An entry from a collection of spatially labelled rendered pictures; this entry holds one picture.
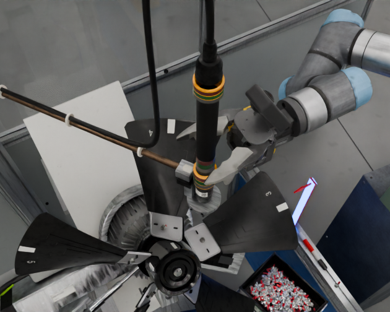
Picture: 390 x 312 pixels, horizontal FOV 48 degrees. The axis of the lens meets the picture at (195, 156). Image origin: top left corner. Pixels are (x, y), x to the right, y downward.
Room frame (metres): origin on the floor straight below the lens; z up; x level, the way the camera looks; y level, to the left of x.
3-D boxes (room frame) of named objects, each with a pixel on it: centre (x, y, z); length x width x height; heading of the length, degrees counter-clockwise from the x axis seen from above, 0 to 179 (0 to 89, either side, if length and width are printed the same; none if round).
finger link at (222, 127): (0.43, -0.01, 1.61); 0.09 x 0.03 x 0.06; 97
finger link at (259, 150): (0.39, -0.09, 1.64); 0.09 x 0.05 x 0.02; 141
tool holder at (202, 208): (0.40, -0.01, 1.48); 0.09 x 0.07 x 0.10; 64
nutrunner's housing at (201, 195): (0.40, -0.02, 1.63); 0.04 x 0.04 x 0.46
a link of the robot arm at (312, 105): (0.48, -0.19, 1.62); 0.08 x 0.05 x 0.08; 29
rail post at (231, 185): (0.86, -0.17, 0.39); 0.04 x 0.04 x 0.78; 29
